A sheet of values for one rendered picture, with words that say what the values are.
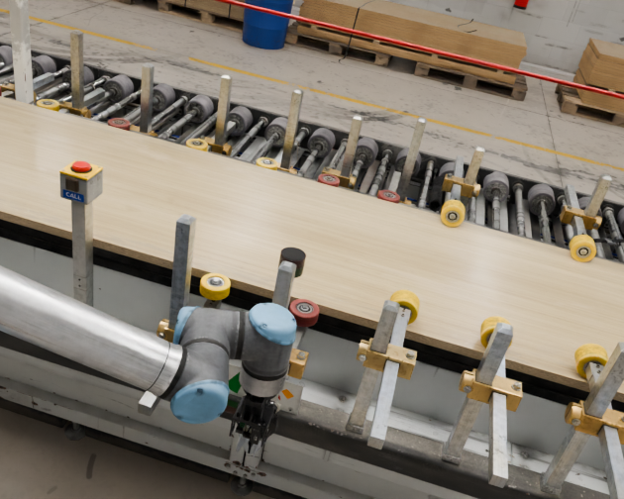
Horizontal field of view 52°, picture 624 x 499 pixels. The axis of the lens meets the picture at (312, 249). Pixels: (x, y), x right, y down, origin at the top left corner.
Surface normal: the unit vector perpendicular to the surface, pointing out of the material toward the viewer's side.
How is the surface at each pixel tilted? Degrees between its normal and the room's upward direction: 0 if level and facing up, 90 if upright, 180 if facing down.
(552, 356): 0
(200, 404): 92
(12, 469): 0
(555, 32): 90
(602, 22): 90
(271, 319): 6
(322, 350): 90
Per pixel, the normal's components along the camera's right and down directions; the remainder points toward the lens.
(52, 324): 0.40, 0.05
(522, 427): -0.24, 0.48
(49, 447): 0.18, -0.83
